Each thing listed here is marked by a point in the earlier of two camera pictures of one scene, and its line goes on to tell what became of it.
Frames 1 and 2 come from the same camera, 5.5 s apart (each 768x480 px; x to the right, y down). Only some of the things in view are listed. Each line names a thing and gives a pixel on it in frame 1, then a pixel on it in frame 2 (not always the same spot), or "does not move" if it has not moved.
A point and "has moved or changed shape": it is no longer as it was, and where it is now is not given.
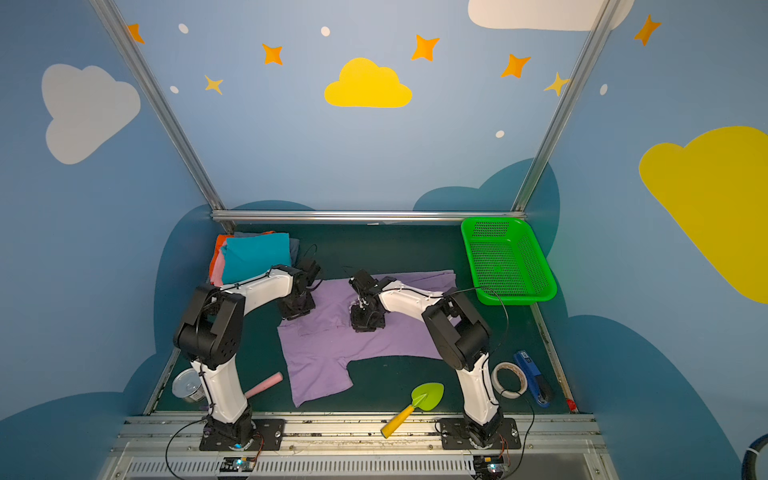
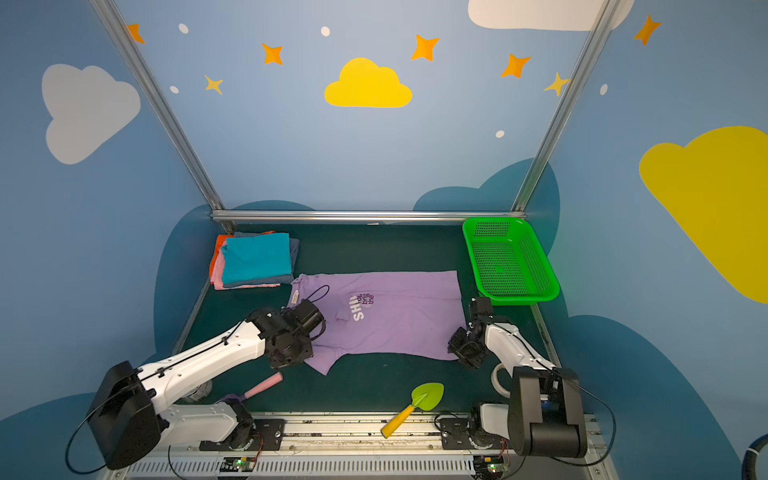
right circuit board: [488, 466] does not move
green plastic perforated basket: [508, 264] does not move
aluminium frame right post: [604, 16] does not move
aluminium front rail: [560, 447] does not move
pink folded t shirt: [217, 278] does not move
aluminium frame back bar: [361, 216] does not move
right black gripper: [367, 318] → [462, 349]
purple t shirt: [317, 347] has moved or changed shape
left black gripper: [297, 305] → [298, 347]
